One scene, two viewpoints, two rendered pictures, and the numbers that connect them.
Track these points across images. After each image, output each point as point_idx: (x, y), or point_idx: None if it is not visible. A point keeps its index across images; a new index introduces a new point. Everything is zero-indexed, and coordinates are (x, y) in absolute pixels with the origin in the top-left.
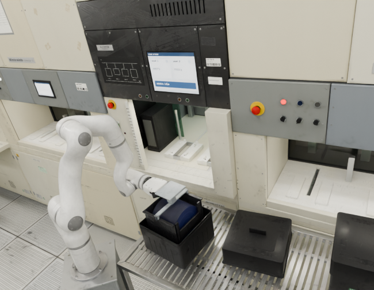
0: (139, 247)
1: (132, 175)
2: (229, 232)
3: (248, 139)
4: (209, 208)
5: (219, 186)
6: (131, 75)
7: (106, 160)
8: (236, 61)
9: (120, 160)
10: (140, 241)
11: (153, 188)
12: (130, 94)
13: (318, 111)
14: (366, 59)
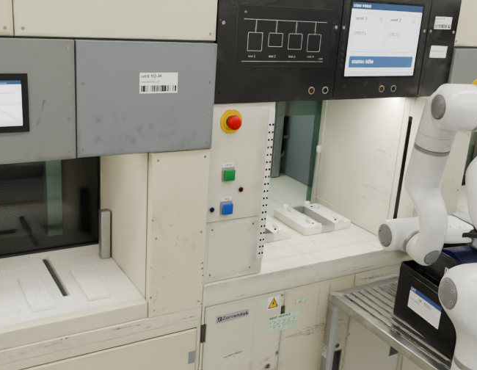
0: (449, 365)
1: (415, 223)
2: None
3: (454, 139)
4: (395, 283)
5: None
6: (307, 46)
7: (151, 292)
8: (463, 23)
9: (438, 183)
10: (433, 360)
11: (465, 225)
12: (290, 89)
13: None
14: None
